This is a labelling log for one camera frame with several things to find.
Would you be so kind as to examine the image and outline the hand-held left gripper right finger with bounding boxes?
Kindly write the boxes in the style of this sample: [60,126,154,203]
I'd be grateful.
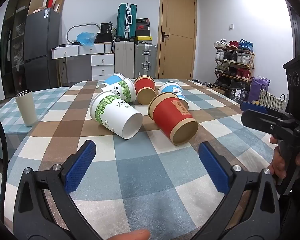
[192,141,282,240]

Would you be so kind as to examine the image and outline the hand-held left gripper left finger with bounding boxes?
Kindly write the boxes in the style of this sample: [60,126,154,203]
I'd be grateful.
[14,140,98,240]

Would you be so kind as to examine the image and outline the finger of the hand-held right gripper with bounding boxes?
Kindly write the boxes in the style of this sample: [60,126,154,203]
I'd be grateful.
[241,110,297,134]
[240,101,292,117]

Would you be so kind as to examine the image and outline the white green leaf paper cup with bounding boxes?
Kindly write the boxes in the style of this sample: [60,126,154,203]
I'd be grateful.
[101,78,137,103]
[89,91,143,140]

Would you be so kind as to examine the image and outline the red paper cup brown label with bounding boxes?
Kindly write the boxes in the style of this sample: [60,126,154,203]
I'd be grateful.
[148,92,199,145]

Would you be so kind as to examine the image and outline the blue cartoon print paper cup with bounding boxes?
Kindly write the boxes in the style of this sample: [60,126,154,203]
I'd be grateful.
[158,81,189,110]

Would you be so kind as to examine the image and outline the plain blue white paper cup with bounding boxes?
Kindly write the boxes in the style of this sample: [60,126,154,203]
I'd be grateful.
[98,73,126,90]

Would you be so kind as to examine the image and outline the person's right hand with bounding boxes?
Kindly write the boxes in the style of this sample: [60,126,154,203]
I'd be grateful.
[268,135,300,179]

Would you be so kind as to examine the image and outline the person's left hand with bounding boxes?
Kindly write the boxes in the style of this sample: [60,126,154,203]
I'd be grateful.
[107,229,151,240]

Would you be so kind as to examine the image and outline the woven basket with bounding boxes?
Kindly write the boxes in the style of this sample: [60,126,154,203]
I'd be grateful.
[259,84,287,109]

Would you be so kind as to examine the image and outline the purple bag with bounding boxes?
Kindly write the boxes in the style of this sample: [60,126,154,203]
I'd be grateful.
[247,76,271,103]

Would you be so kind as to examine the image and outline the black storage bag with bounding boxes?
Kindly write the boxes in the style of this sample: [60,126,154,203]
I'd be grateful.
[229,80,251,104]

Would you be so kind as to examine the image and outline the wooden shoe rack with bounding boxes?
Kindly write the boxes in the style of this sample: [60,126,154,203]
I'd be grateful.
[214,45,256,90]

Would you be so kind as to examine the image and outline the rows of shoes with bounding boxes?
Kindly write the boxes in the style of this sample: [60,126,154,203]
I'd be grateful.
[214,39,254,81]

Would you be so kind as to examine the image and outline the brown blue checked tablecloth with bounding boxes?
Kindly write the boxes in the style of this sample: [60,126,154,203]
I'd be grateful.
[4,79,287,240]

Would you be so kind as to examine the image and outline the beige insulated tumbler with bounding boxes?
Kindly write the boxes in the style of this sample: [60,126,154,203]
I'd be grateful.
[14,89,38,127]

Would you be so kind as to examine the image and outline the teal checked tablecloth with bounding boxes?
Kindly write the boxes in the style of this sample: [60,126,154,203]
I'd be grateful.
[0,87,70,160]

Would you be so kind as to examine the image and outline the wooden door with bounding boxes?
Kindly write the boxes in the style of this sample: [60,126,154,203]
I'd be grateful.
[156,0,197,80]

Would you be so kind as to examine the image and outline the white dresser with drawers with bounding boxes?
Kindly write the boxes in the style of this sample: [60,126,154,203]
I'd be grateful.
[51,43,115,81]

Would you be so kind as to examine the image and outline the white suitcase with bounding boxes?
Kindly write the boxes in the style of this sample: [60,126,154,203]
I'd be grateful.
[114,41,135,79]

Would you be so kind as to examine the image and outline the silver suitcase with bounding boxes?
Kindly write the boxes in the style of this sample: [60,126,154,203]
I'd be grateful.
[134,43,157,79]

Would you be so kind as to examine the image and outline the dark grey refrigerator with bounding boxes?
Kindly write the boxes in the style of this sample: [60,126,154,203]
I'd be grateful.
[24,8,61,90]

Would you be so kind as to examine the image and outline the blue plastic bag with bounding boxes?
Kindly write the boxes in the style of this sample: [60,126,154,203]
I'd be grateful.
[76,32,97,46]

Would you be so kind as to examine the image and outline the stack of shoe boxes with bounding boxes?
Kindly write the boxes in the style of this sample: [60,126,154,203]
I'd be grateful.
[135,18,153,44]

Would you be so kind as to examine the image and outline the oval white mirror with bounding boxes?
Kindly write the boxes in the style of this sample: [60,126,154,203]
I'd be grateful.
[66,22,101,46]

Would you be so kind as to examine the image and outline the tall black glass cabinet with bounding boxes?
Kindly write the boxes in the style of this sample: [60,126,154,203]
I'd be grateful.
[0,0,38,98]

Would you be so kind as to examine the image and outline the teal suitcase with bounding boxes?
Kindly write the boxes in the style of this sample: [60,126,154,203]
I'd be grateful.
[116,4,138,42]

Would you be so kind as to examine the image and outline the black cable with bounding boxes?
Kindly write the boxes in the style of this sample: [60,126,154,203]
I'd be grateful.
[0,106,11,227]

